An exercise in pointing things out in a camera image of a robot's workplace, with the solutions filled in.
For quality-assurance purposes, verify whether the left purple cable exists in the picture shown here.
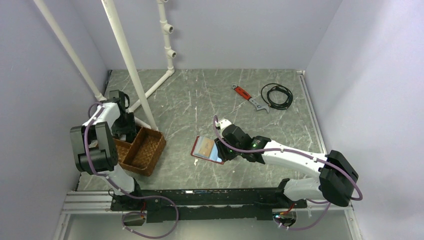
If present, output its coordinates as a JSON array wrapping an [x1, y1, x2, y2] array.
[[83, 101, 180, 240]]

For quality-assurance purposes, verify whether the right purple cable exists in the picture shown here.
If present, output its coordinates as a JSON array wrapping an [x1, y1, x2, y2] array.
[[212, 115, 364, 232]]

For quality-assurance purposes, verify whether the red handled adjustable wrench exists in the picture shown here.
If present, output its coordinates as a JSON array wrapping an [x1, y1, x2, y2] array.
[[231, 84, 270, 113]]

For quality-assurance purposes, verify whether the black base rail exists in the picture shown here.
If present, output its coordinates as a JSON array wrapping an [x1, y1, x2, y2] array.
[[110, 187, 307, 223]]

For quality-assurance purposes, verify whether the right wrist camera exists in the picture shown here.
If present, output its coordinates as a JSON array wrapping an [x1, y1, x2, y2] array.
[[215, 118, 232, 132]]

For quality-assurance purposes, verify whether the white pvc pipe frame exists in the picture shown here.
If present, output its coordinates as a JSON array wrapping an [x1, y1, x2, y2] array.
[[34, 0, 177, 131]]

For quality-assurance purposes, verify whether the woven wicker basket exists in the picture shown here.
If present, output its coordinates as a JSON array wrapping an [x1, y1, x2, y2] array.
[[114, 127, 166, 177]]

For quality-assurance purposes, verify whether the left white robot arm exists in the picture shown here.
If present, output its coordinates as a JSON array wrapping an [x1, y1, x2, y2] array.
[[70, 90, 144, 210]]

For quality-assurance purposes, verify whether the aluminium frame rail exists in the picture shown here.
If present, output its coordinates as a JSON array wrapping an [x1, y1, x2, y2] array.
[[52, 190, 364, 240]]

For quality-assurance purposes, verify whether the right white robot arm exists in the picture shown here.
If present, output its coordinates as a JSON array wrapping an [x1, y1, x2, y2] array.
[[212, 120, 363, 208]]

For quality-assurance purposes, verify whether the gold credit card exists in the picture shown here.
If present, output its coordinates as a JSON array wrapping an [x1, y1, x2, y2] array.
[[197, 137, 215, 158]]

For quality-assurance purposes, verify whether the purple cable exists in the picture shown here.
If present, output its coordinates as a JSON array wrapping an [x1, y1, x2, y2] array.
[[212, 115, 364, 232], [83, 101, 180, 240]]

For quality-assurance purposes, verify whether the coiled black cable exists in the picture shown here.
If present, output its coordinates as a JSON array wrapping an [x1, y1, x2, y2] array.
[[260, 83, 294, 111]]

